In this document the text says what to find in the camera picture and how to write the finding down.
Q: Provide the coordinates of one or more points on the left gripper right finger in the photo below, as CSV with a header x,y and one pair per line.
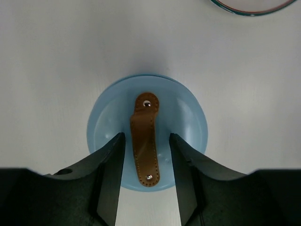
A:
x,y
210,194

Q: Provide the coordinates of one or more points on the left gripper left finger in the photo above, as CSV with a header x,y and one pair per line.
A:
x,y
83,194

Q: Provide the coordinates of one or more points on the blue round lid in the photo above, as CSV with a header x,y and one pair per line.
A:
x,y
179,112

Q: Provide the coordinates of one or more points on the patterned round plate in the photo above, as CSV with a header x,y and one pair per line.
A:
x,y
252,7

